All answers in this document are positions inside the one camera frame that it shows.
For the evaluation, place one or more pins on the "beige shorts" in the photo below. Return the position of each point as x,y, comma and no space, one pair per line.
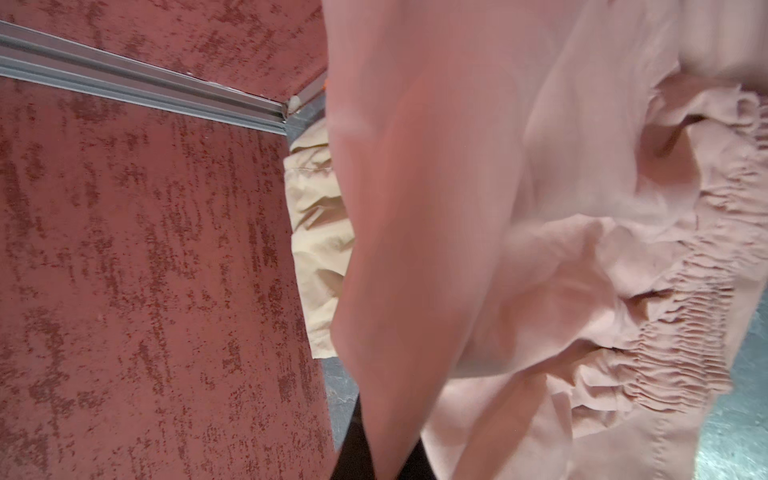
322,235

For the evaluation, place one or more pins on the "pink shorts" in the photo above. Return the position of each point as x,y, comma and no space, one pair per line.
559,236

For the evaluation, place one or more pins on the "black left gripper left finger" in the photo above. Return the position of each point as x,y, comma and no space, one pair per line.
354,461

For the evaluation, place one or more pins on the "aluminium corner post left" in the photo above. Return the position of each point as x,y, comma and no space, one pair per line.
33,56

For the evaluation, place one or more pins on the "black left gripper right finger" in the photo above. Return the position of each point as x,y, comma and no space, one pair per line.
417,465

